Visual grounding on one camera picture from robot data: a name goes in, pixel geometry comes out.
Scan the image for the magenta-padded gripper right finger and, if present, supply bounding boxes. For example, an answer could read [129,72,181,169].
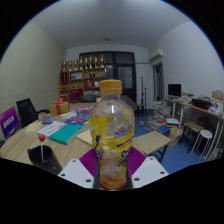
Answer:
[125,146,170,190]

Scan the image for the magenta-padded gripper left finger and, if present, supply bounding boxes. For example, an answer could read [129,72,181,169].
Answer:
[57,147,101,190]

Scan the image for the yellow-labelled clear drink bottle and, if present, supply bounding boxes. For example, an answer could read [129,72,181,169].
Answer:
[88,79,136,191]

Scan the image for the black mug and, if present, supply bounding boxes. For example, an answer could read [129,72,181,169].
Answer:
[27,144,64,176]

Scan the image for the low wooden side table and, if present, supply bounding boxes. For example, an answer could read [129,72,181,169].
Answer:
[133,130,173,164]

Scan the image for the pale yellow paper pad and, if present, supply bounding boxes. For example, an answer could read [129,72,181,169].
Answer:
[75,129,96,147]

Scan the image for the teal book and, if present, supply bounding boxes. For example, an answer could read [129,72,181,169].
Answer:
[48,123,86,146]

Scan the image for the red lollipop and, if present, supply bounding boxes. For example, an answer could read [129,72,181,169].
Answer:
[37,133,47,163]

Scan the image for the white booklet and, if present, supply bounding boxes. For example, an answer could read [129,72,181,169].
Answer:
[37,120,68,138]

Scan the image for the blue book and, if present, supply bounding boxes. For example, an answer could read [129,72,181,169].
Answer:
[64,114,90,127]

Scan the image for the white paper sheets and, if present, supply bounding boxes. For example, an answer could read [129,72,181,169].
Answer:
[54,110,78,122]

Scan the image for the pile of books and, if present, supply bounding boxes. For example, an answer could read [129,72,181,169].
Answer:
[146,99,182,135]

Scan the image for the cream notebook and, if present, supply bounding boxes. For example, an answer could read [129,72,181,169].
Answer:
[24,120,43,135]

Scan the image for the pink box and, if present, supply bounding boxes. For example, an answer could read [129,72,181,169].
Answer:
[75,106,93,116]

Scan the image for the yellow gift box red ribbon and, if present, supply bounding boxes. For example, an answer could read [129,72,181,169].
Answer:
[49,98,70,117]

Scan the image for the white round stool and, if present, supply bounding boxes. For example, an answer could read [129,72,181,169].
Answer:
[198,129,215,160]

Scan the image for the black tripod stand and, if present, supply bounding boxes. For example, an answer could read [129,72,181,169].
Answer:
[139,76,148,118]

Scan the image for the black office chair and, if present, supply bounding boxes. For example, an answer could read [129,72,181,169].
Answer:
[15,97,50,130]

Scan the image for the purple sign board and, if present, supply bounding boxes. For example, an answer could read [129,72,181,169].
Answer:
[0,105,21,141]

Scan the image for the black computer monitor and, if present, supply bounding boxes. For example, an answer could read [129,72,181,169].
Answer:
[167,83,183,98]

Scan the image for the wooden shelf unit with trophies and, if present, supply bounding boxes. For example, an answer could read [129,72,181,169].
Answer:
[58,54,107,103]

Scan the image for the dark glass door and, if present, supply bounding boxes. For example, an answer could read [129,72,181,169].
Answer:
[79,50,137,103]

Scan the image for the white air conditioner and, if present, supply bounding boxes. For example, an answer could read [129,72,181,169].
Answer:
[148,48,165,62]

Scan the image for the wooden wall desk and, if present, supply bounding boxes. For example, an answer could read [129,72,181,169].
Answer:
[164,96,224,158]

